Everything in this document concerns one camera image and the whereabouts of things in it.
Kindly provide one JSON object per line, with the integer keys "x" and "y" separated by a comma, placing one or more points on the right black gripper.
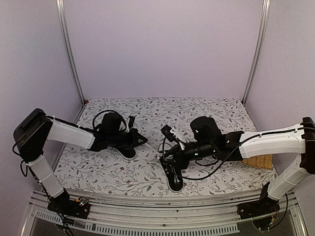
{"x": 177, "y": 158}

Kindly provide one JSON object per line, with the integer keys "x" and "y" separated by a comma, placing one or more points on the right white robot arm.
{"x": 240, "y": 145}

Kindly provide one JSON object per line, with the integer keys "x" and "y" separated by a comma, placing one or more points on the floral patterned table mat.
{"x": 108, "y": 172}

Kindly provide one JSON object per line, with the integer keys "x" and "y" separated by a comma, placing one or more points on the woven bamboo tray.
{"x": 261, "y": 161}

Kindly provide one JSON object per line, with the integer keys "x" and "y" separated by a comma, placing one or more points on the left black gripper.
{"x": 135, "y": 135}

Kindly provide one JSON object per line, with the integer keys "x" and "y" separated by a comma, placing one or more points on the left aluminium frame post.
{"x": 68, "y": 49}

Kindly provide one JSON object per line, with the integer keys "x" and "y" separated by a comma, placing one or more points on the black canvas sneaker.
{"x": 128, "y": 154}
{"x": 173, "y": 175}

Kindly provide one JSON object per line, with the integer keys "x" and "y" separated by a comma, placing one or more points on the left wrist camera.
{"x": 130, "y": 123}

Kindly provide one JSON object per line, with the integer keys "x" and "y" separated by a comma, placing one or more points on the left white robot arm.
{"x": 38, "y": 128}

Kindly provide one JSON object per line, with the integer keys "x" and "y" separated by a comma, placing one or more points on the right aluminium frame post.
{"x": 257, "y": 52}

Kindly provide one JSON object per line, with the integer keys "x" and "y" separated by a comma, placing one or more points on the aluminium frame post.
{"x": 257, "y": 52}
{"x": 68, "y": 49}

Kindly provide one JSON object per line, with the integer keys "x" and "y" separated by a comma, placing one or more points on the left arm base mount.
{"x": 62, "y": 204}

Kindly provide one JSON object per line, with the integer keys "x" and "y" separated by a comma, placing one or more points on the front aluminium rail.
{"x": 216, "y": 215}

